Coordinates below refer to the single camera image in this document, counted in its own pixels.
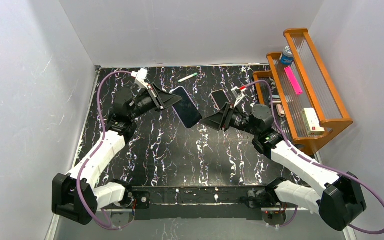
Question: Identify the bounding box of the small pink eraser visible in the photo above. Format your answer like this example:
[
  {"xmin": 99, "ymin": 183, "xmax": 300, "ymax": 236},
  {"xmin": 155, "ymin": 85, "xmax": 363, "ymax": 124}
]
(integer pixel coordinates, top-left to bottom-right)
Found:
[{"xmin": 276, "ymin": 104, "xmax": 285, "ymax": 118}]

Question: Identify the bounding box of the pink flat box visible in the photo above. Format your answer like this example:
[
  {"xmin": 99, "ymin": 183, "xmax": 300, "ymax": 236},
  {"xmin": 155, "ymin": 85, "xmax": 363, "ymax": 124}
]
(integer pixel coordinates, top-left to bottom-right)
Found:
[{"xmin": 284, "ymin": 66, "xmax": 303, "ymax": 96}]

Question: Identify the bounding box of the white red small box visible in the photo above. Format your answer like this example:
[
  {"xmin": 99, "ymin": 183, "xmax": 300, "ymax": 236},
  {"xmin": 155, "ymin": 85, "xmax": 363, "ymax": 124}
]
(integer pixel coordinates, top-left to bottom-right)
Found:
[{"xmin": 301, "ymin": 107, "xmax": 325, "ymax": 136}]

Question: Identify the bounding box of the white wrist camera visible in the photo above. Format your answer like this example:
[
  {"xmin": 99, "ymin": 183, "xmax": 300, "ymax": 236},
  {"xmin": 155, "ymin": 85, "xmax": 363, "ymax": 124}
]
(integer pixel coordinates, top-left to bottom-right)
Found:
[
  {"xmin": 131, "ymin": 68, "xmax": 149, "ymax": 89},
  {"xmin": 230, "ymin": 86, "xmax": 247, "ymax": 107}
]

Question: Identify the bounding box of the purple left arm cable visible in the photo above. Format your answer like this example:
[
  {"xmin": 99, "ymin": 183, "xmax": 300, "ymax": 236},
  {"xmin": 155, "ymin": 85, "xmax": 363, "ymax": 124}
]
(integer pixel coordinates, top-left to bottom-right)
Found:
[{"xmin": 76, "ymin": 70, "xmax": 140, "ymax": 231}]

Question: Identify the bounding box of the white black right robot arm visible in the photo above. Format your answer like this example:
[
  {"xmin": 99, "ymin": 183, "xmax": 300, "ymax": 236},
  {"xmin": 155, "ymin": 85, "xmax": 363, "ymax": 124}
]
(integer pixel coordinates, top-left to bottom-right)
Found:
[{"xmin": 200, "ymin": 103, "xmax": 367, "ymax": 231}]

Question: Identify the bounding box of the purple phone case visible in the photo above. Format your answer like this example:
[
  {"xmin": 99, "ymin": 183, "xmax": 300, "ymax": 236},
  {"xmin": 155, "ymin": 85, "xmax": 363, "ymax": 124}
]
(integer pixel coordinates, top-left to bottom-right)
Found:
[{"xmin": 170, "ymin": 86, "xmax": 202, "ymax": 129}]

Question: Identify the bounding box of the green white marker pen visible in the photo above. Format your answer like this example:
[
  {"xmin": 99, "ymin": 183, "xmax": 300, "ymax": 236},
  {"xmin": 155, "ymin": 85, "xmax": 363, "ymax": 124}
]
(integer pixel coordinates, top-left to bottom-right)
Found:
[{"xmin": 177, "ymin": 72, "xmax": 198, "ymax": 83}]

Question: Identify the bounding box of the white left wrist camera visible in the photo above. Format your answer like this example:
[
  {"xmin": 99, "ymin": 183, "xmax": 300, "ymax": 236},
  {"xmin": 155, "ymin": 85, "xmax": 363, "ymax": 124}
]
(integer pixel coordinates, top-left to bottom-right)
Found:
[{"xmin": 131, "ymin": 68, "xmax": 149, "ymax": 89}]

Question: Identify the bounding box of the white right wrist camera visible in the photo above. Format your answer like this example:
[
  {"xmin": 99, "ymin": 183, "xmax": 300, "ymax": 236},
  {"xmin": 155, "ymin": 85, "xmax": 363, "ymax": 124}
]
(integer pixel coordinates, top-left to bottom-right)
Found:
[{"xmin": 230, "ymin": 86, "xmax": 247, "ymax": 107}]

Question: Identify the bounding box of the orange wooden tiered shelf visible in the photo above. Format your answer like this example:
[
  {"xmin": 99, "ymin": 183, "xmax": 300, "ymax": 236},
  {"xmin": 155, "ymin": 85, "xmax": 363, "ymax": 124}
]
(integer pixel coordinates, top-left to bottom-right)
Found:
[{"xmin": 253, "ymin": 28, "xmax": 353, "ymax": 155}]

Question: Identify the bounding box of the blue white bottle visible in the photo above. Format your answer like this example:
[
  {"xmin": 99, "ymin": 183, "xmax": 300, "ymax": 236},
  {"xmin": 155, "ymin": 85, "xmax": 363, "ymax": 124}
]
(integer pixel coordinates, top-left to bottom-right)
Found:
[{"xmin": 279, "ymin": 45, "xmax": 294, "ymax": 66}]

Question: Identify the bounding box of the beige cased smartphone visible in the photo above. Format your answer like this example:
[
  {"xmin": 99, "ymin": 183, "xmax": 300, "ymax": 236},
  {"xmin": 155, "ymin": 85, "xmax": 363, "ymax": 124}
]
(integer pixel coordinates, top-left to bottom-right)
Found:
[{"xmin": 210, "ymin": 89, "xmax": 230, "ymax": 111}]

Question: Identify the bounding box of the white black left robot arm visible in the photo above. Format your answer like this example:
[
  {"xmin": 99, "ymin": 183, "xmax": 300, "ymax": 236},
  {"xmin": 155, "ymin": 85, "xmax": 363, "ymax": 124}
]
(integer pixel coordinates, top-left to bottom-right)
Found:
[{"xmin": 51, "ymin": 83, "xmax": 182, "ymax": 225}]

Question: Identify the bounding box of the black metal base rail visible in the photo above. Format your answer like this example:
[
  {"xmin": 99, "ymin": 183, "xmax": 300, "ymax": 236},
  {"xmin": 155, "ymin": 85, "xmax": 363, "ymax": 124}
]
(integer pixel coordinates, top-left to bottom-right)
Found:
[{"xmin": 125, "ymin": 186, "xmax": 299, "ymax": 222}]

